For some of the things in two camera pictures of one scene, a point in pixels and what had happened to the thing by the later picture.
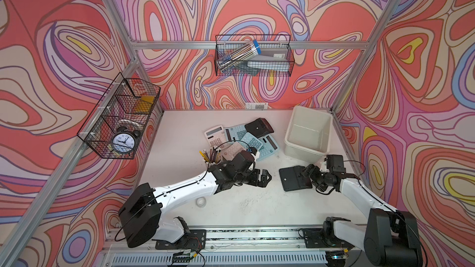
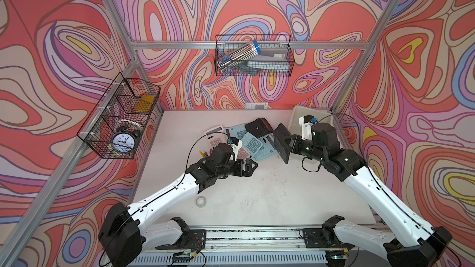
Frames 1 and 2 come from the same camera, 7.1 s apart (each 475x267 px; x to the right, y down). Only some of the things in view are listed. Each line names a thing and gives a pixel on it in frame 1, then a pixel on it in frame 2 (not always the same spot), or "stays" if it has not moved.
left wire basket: [115, 128] stays
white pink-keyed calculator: [216, 136] stays
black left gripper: [255, 180] → [240, 172]
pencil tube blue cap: [239, 55] stays
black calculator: [293, 179] → [281, 131]
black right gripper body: [320, 178] → [305, 147]
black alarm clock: [124, 141] stays
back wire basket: [253, 55] stays
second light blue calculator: [269, 147] stays
